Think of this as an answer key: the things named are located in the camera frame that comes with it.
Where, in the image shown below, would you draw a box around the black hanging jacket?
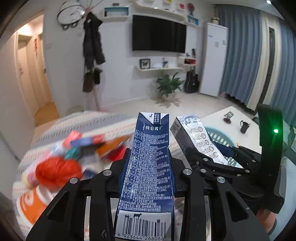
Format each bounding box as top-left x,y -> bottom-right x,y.
83,12 -> 105,70

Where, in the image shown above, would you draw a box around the butterfly picture frame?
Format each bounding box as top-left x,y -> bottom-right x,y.
139,59 -> 151,70

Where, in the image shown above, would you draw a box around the panda wall clock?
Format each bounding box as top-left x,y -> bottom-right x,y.
57,1 -> 85,30

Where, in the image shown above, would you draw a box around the red blue small box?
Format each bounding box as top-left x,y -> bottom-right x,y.
62,131 -> 104,149

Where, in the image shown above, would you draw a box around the white standing air conditioner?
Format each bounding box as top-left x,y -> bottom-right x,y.
200,23 -> 228,97

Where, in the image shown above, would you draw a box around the black acoustic guitar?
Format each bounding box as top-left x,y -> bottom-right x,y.
184,48 -> 199,93

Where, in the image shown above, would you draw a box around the blue white curtains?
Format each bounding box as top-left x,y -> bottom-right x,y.
215,4 -> 295,124

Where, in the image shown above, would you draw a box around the small phone stand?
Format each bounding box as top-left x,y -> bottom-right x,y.
223,111 -> 234,124

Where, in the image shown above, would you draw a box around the teal box wall shelf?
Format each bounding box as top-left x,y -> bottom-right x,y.
103,6 -> 130,19

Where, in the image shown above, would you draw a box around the striped woven tablecloth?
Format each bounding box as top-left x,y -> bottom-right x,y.
11,110 -> 209,241

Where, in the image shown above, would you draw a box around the black mug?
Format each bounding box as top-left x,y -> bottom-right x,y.
240,120 -> 250,134

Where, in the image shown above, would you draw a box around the green potted plant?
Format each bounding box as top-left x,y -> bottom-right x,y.
156,72 -> 185,101

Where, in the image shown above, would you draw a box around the dark blue milk carton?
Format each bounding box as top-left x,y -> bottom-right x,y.
115,113 -> 175,240

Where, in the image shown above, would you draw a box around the upper white wall shelf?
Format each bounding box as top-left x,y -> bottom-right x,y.
133,1 -> 186,22

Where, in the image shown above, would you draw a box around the white wall shelf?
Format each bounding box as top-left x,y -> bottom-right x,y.
133,1 -> 186,22
134,66 -> 185,73

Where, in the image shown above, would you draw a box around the brown hanging bag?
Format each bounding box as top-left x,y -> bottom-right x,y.
82,71 -> 95,93

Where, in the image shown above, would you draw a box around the red plastic bag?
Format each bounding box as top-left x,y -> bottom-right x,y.
35,157 -> 83,191

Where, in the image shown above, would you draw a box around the light blue laundry basket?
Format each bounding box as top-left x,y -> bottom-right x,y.
205,126 -> 236,147

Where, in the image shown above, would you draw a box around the black flat television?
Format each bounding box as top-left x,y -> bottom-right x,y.
132,15 -> 187,53

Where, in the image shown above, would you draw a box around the lower white wall shelf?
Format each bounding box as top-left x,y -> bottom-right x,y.
134,66 -> 185,73

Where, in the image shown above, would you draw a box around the person right hand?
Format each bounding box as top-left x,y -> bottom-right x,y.
256,208 -> 276,234

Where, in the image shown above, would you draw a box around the white blue toothpaste box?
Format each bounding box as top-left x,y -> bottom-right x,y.
171,114 -> 242,168

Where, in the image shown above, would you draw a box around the white coffee table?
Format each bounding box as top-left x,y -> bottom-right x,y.
201,106 -> 261,154

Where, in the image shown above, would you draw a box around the orange white paper cup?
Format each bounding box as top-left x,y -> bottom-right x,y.
16,185 -> 53,228

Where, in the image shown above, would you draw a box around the pink coat rack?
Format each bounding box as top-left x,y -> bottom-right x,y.
83,4 -> 105,110

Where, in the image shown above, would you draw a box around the white open door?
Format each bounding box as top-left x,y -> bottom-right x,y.
1,34 -> 35,160

